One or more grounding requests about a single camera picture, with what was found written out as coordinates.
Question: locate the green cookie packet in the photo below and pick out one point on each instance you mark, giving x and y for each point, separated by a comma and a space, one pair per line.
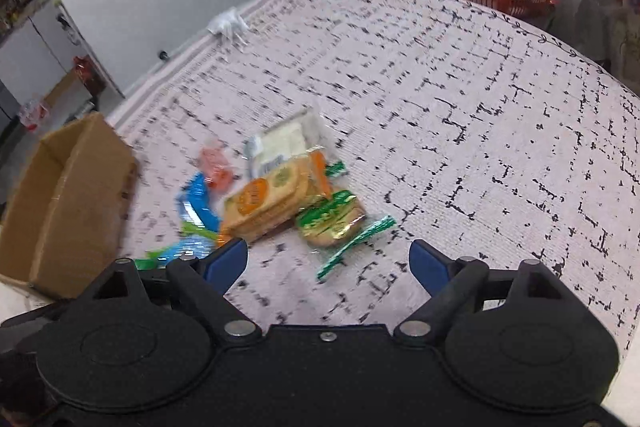
330, 219

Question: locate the green blue snack packet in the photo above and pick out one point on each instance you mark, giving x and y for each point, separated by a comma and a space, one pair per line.
175, 252

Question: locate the cardboard box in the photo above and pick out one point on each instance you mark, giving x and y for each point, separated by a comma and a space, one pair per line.
85, 207

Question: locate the orange cracker packet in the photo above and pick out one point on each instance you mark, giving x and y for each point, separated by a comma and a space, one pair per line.
265, 202

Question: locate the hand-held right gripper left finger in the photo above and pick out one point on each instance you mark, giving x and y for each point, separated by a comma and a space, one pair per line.
227, 262

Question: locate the white clear snack packet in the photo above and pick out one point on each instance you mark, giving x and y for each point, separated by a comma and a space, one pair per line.
282, 142

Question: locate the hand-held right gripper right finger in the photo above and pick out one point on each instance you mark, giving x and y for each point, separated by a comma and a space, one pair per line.
427, 268

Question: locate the brown carton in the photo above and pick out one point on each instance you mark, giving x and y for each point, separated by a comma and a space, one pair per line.
67, 87

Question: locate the small orange snack packet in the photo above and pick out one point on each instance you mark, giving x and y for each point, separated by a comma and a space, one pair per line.
216, 167

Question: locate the white black patterned blanket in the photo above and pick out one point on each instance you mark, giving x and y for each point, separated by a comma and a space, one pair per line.
450, 107

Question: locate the clear plastic bag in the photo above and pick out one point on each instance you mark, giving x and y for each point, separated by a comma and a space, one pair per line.
32, 112

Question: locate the red bag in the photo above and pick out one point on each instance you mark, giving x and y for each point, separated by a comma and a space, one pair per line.
85, 69

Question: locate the white face mask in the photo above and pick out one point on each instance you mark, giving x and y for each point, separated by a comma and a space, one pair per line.
228, 25

